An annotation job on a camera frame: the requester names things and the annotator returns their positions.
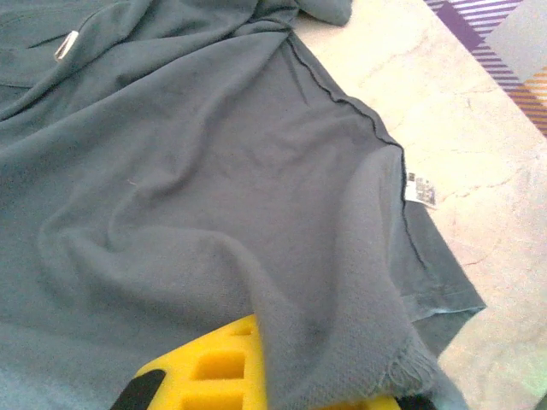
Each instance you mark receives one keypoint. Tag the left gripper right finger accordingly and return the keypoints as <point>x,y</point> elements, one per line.
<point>384,403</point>

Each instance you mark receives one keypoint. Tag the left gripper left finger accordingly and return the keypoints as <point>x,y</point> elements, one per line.
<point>222,363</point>

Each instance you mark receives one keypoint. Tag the grey t-shirt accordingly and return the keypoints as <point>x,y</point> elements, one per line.
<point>213,171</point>

